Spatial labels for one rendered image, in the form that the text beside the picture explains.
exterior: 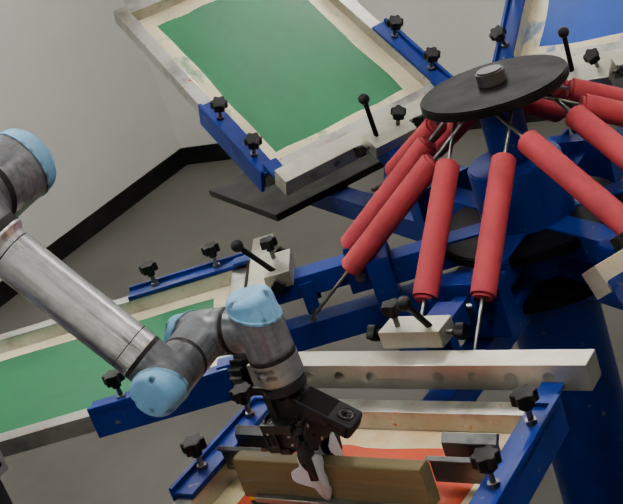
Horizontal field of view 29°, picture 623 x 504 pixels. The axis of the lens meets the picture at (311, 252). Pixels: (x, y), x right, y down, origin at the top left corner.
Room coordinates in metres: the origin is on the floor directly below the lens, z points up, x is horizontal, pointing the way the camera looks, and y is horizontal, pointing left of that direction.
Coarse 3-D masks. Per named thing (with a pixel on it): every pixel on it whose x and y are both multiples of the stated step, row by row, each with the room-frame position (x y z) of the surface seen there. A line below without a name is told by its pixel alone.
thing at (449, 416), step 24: (360, 408) 1.90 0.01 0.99; (384, 408) 1.87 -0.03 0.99; (408, 408) 1.84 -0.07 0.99; (432, 408) 1.81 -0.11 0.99; (456, 408) 1.79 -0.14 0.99; (480, 408) 1.76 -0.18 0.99; (504, 408) 1.74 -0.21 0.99; (480, 432) 1.75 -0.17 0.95; (504, 432) 1.72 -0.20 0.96; (216, 480) 1.84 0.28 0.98
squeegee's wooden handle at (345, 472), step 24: (240, 456) 1.76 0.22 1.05; (264, 456) 1.74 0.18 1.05; (288, 456) 1.71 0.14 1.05; (336, 456) 1.66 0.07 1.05; (240, 480) 1.76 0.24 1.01; (264, 480) 1.73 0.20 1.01; (288, 480) 1.70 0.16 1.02; (336, 480) 1.64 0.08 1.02; (360, 480) 1.62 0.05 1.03; (384, 480) 1.59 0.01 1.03; (408, 480) 1.56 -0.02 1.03; (432, 480) 1.57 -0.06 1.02
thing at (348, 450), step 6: (342, 450) 1.84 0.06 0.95; (348, 450) 1.84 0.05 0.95; (354, 450) 1.83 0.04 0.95; (360, 450) 1.82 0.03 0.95; (366, 450) 1.82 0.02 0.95; (372, 450) 1.81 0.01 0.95; (378, 450) 1.80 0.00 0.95; (360, 456) 1.81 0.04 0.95; (366, 456) 1.80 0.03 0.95; (372, 456) 1.79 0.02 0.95; (246, 498) 1.80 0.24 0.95
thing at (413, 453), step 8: (416, 448) 1.77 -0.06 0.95; (424, 448) 1.76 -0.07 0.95; (432, 448) 1.75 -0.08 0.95; (384, 456) 1.78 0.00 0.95; (392, 456) 1.77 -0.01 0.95; (400, 456) 1.76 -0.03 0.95; (408, 456) 1.75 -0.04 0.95; (416, 456) 1.75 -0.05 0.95; (424, 456) 1.74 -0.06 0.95; (432, 472) 1.69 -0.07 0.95; (440, 488) 1.64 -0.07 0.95; (448, 488) 1.63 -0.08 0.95; (456, 488) 1.62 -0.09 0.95; (464, 488) 1.61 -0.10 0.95; (440, 496) 1.61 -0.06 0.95; (448, 496) 1.61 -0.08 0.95; (456, 496) 1.60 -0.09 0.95; (464, 496) 1.59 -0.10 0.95
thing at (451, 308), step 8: (440, 304) 2.08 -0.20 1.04; (448, 304) 2.07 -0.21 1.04; (456, 304) 2.06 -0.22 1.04; (464, 304) 2.06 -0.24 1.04; (432, 312) 2.06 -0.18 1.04; (440, 312) 2.05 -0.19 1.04; (448, 312) 2.04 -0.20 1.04; (456, 312) 2.03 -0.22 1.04; (464, 312) 2.05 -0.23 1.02; (456, 320) 2.02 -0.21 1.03; (464, 320) 2.04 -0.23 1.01
